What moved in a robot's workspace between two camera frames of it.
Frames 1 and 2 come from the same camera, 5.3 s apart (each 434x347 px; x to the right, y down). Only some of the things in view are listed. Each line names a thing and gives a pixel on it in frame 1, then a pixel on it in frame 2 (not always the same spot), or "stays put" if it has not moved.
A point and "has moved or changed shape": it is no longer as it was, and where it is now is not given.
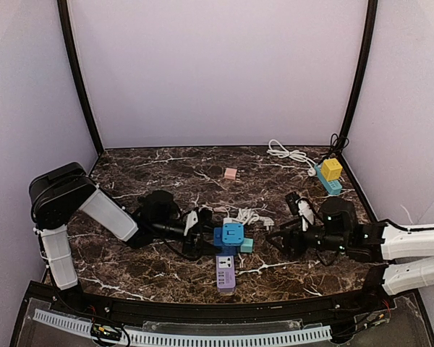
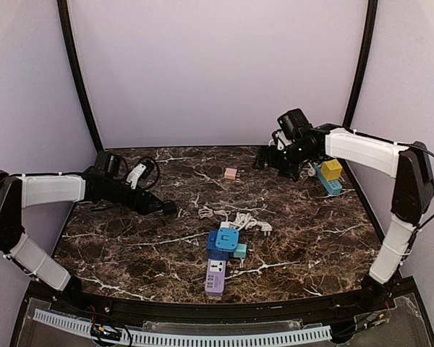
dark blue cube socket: x=225 y=250 to x=213 y=252
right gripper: x=296 y=241 to x=275 y=159
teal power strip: x=333 y=186 stays put
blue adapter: x=233 y=233 has moved or changed shape
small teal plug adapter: x=247 y=246 to x=241 y=251
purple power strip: x=226 y=278 to x=215 y=277
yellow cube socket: x=331 y=169 stays put
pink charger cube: x=231 y=173 stays put
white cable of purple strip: x=247 y=216 has moved or changed shape
